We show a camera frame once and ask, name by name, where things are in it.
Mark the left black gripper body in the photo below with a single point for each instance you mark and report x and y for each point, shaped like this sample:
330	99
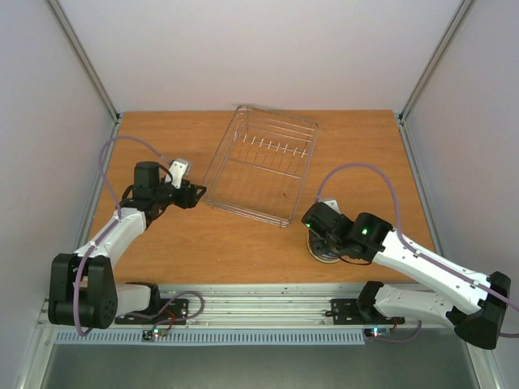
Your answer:
163	197

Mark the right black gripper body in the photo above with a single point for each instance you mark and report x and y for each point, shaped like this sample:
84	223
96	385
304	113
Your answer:
319	246

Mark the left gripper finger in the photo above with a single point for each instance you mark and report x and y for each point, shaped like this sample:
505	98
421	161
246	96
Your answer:
197	188
192	198

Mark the blue floral bowl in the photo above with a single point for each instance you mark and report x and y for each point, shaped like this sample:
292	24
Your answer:
313	237

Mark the red patterned bowl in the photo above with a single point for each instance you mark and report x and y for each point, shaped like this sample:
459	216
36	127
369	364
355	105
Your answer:
310	242

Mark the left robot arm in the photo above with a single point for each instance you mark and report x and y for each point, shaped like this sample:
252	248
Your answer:
82	289

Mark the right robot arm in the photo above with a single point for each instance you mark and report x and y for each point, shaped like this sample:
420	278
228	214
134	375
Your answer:
469	302

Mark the yellow sun bowl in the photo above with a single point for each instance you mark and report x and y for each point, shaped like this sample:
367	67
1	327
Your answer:
321	254

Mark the right circuit board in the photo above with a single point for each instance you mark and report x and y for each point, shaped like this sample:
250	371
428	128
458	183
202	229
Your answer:
377	332

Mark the circuit board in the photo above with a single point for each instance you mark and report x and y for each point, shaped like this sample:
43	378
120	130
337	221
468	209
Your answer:
377	332
153	335

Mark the left circuit board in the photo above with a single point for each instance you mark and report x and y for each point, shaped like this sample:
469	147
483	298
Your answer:
153	335

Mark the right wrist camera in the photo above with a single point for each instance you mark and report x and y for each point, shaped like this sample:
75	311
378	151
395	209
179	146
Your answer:
332	203

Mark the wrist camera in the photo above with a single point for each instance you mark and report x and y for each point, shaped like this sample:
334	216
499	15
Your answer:
332	203
179	169

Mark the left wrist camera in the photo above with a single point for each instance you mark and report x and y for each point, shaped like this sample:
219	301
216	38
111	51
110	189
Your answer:
179	169

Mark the wire dish rack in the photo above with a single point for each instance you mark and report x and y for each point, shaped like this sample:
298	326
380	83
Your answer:
260	165

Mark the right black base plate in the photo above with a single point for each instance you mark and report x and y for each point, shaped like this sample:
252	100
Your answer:
345	312

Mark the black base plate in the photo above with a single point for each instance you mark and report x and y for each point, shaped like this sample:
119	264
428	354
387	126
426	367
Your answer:
179	309
345	312

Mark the aluminium rail frame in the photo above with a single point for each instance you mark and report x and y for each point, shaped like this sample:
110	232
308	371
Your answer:
171	73

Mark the blue slotted cable duct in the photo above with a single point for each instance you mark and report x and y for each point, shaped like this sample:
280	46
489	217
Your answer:
218	337

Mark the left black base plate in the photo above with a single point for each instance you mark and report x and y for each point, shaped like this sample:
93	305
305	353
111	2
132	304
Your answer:
179	309

